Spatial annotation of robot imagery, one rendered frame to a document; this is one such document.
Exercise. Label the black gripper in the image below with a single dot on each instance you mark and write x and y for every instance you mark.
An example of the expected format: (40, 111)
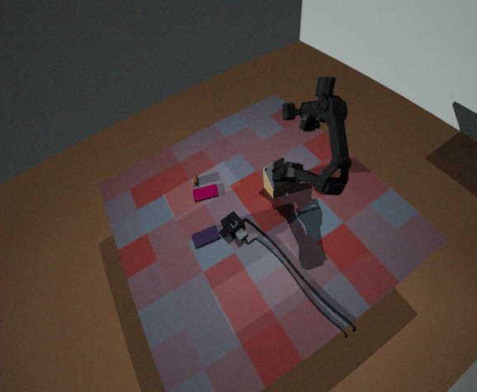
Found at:
(289, 111)

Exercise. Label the dark purple flat bar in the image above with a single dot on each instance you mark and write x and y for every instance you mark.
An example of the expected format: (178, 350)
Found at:
(205, 236)

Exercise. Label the magenta rectangular block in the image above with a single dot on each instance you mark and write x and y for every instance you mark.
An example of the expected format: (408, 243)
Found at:
(205, 193)

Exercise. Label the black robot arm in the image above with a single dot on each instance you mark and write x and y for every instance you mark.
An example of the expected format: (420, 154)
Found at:
(331, 110)

